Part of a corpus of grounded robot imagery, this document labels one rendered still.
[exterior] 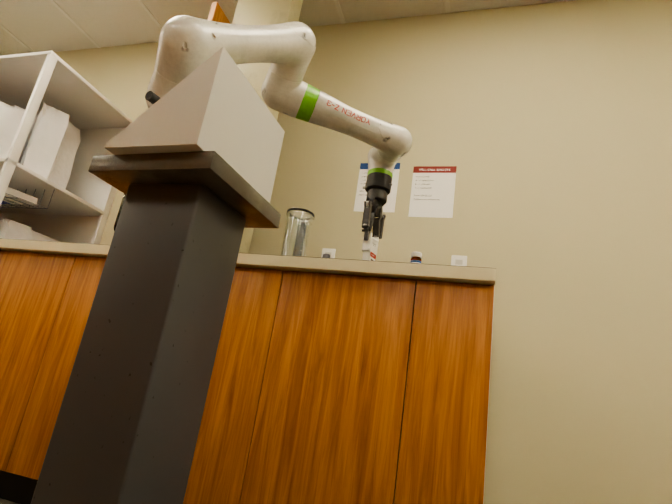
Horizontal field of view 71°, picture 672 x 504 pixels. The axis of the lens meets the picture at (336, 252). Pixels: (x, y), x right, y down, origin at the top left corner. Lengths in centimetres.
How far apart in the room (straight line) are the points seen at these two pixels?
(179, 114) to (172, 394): 57
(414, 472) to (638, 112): 191
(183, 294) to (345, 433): 69
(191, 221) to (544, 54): 217
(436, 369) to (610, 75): 180
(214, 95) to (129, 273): 41
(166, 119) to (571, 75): 209
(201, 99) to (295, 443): 100
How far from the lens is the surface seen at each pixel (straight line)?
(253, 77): 249
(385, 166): 175
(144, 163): 109
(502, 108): 260
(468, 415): 143
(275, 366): 156
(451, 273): 146
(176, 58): 126
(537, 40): 286
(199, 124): 102
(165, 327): 99
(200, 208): 105
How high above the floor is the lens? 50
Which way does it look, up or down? 17 degrees up
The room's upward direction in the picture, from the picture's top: 9 degrees clockwise
